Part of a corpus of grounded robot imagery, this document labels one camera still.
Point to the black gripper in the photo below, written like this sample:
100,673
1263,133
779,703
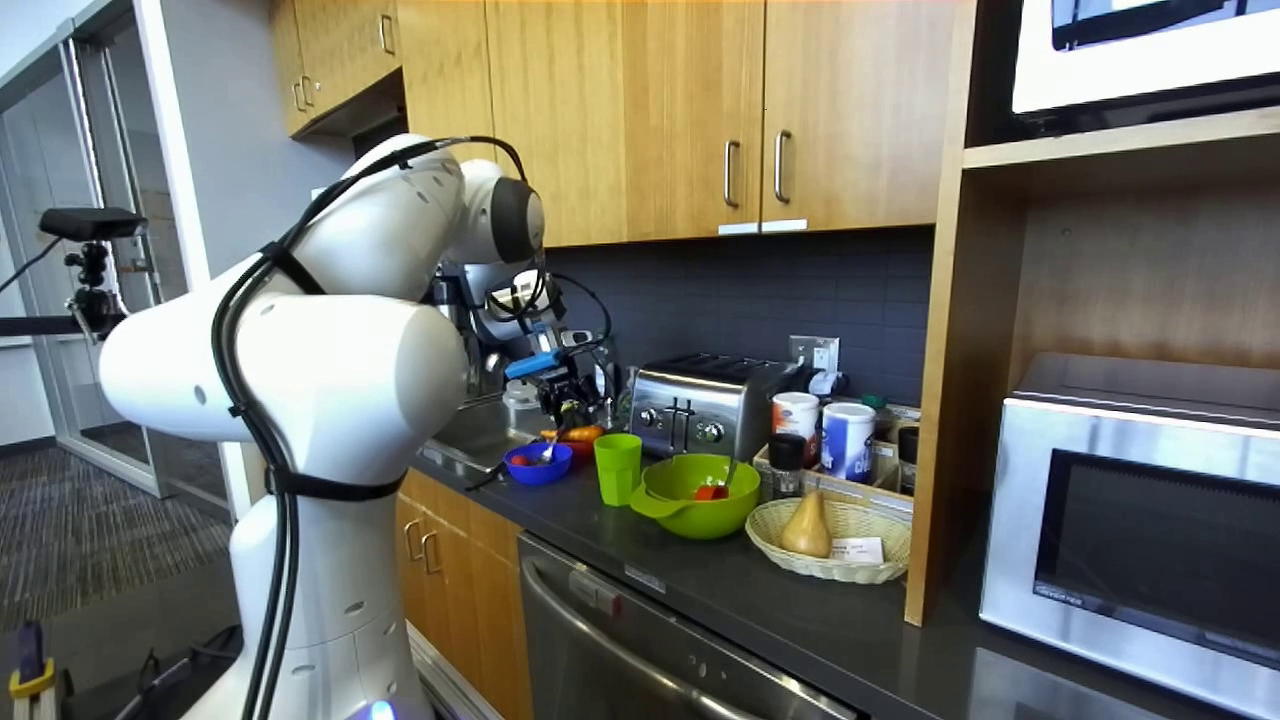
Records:
568,373

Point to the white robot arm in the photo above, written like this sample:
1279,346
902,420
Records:
337,349

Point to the red bowl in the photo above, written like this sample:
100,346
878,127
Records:
578,443

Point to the blue bowl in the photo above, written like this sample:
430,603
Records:
537,461

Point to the green bowl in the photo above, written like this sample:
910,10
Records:
667,493

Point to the green plastic cup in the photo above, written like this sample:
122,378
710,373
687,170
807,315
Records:
618,467

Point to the stainless steel toaster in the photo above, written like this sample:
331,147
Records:
703,402

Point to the red white can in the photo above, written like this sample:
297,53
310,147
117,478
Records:
795,428

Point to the wooden lower cabinet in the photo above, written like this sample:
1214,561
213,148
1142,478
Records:
463,590

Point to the stainless steel dishwasher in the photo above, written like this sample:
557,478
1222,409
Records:
606,652

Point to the yellow pear toy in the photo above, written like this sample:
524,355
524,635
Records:
807,530

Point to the blue white can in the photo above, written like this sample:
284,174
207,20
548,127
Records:
844,434

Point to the wooden upper cabinets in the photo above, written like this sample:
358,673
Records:
654,119

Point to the stainless steel microwave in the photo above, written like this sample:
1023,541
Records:
1138,521

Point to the wall power outlet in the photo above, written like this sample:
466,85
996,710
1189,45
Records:
821,355

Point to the camera on tripod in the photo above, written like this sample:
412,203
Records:
92,307

